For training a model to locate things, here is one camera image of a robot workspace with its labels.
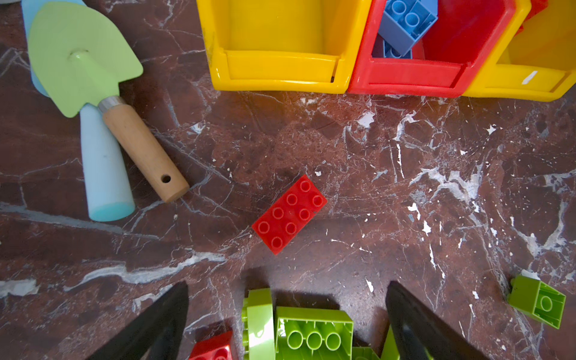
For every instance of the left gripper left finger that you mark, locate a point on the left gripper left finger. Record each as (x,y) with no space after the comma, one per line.
(157,332)

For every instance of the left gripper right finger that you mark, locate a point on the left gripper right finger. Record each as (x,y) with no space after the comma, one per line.
(419,332)

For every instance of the blue brick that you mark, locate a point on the blue brick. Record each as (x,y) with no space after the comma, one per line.
(405,22)
(383,50)

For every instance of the red brick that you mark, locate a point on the red brick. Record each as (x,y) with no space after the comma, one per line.
(289,215)
(533,9)
(216,348)

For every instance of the green brick diagonal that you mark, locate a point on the green brick diagonal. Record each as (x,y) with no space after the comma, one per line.
(390,350)

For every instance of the green brick toothed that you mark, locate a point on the green brick toothed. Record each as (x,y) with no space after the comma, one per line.
(364,353)

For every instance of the green brick upright small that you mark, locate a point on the green brick upright small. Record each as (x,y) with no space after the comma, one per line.
(258,335)

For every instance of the green brick wide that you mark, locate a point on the green brick wide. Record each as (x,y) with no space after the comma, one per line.
(311,333)

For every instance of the light blue garden trowel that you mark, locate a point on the light blue garden trowel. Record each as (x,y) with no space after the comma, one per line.
(107,188)

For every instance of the red bin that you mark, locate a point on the red bin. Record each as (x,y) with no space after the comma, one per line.
(444,62)

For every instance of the right yellow bin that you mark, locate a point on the right yellow bin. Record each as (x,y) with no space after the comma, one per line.
(534,59)

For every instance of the yellow bin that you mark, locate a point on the yellow bin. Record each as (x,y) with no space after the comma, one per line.
(534,59)
(301,46)

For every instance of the left yellow bin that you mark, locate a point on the left yellow bin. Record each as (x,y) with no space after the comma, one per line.
(301,46)

